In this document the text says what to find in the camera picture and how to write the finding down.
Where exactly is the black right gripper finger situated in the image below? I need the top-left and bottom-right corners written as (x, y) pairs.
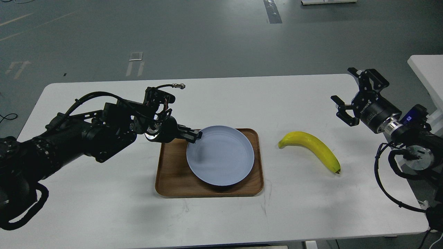
top-left (348, 67), bottom-right (390, 99)
top-left (331, 95), bottom-right (360, 127)

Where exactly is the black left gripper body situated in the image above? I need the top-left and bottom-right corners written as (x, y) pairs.
top-left (145, 116), bottom-right (179, 143)

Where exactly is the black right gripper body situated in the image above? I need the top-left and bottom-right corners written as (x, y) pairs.
top-left (356, 93), bottom-right (401, 134)

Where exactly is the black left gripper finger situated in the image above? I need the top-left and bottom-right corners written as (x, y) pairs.
top-left (177, 126), bottom-right (202, 144)

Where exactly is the light blue plate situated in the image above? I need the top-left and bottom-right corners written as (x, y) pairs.
top-left (186, 126), bottom-right (255, 186)

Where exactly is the yellow banana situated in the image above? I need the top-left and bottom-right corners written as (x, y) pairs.
top-left (277, 131), bottom-right (341, 174)

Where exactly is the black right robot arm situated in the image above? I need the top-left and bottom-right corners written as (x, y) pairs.
top-left (331, 67), bottom-right (442, 232)

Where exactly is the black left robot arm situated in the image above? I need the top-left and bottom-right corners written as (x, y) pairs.
top-left (0, 84), bottom-right (202, 231)

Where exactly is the brown wooden tray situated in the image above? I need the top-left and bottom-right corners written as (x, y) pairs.
top-left (155, 129), bottom-right (264, 198)

